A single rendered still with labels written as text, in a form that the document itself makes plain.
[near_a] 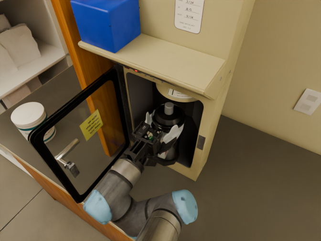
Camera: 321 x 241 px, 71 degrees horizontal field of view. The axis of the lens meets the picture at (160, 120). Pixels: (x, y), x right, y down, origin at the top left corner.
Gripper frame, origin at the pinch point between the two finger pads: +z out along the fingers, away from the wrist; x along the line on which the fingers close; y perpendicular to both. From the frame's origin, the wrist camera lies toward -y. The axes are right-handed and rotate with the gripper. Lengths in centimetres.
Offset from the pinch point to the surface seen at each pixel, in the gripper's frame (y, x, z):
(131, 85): 7.7, 14.5, 1.6
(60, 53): -32, 106, 36
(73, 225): -120, 60, -40
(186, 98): 9.9, -4.5, 3.2
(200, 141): -2.4, -12.2, -0.5
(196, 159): -13.6, -12.1, -1.0
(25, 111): -12, 60, -17
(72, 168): -0.5, 15.1, -28.2
